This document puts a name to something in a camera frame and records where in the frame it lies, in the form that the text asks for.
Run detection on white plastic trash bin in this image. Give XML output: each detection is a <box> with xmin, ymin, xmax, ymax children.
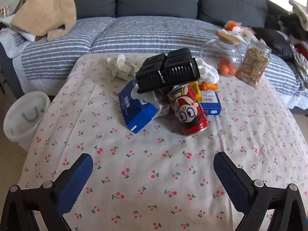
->
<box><xmin>3</xmin><ymin>91</ymin><xmax>51</xmax><ymax>152</ymax></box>

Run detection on black plastic food tray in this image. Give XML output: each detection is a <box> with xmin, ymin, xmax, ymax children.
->
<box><xmin>135</xmin><ymin>48</ymin><xmax>201</xmax><ymax>94</ymax></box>

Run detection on yellow green sponge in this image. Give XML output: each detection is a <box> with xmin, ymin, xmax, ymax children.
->
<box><xmin>190</xmin><ymin>81</ymin><xmax>203</xmax><ymax>103</ymax></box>

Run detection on crumpled white tissue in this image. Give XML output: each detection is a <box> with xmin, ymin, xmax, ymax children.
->
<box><xmin>195</xmin><ymin>58</ymin><xmax>220</xmax><ymax>84</ymax></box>

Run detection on beige plush blanket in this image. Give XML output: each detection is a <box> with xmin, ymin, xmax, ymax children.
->
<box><xmin>10</xmin><ymin>0</ymin><xmax>77</xmax><ymax>42</ymax></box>

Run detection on glass jar with wooden lid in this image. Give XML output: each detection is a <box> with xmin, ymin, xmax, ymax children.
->
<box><xmin>200</xmin><ymin>30</ymin><xmax>248</xmax><ymax>77</ymax></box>

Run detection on red cartoon drink can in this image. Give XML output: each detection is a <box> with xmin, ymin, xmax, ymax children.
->
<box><xmin>167</xmin><ymin>84</ymin><xmax>209</xmax><ymax>137</ymax></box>

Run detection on clear jar of seeds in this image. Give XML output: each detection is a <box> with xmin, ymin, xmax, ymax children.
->
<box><xmin>236</xmin><ymin>38</ymin><xmax>272</xmax><ymax>87</ymax></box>

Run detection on cream knit cloth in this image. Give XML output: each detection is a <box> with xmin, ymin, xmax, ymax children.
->
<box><xmin>288</xmin><ymin>0</ymin><xmax>308</xmax><ymax>30</ymax></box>

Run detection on small blue cardboard box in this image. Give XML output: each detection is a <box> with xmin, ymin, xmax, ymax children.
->
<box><xmin>200</xmin><ymin>90</ymin><xmax>222</xmax><ymax>116</ymax></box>

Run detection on cherry print tablecloth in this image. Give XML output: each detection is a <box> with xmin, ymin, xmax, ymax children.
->
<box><xmin>18</xmin><ymin>52</ymin><xmax>308</xmax><ymax>231</ymax></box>

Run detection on dark clothes pile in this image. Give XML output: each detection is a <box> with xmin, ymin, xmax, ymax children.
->
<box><xmin>253</xmin><ymin>12</ymin><xmax>308</xmax><ymax>57</ymax></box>

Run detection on orange and white cloth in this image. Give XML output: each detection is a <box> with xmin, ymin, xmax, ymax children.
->
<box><xmin>224</xmin><ymin>20</ymin><xmax>255</xmax><ymax>39</ymax></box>

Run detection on crumpled beige tissue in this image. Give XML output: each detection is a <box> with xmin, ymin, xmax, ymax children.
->
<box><xmin>106</xmin><ymin>54</ymin><xmax>139</xmax><ymax>80</ymax></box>

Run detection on orange peel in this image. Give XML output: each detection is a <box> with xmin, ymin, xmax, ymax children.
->
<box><xmin>200</xmin><ymin>82</ymin><xmax>218</xmax><ymax>91</ymax></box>

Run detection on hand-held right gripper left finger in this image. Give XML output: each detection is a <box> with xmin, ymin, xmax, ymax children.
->
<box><xmin>0</xmin><ymin>153</ymin><xmax>94</xmax><ymax>231</ymax></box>

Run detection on large blue tissue box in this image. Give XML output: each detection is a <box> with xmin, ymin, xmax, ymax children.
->
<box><xmin>118</xmin><ymin>79</ymin><xmax>169</xmax><ymax>134</ymax></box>

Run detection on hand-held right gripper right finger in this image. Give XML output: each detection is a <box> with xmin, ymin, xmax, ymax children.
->
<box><xmin>213</xmin><ymin>151</ymin><xmax>308</xmax><ymax>231</ymax></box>

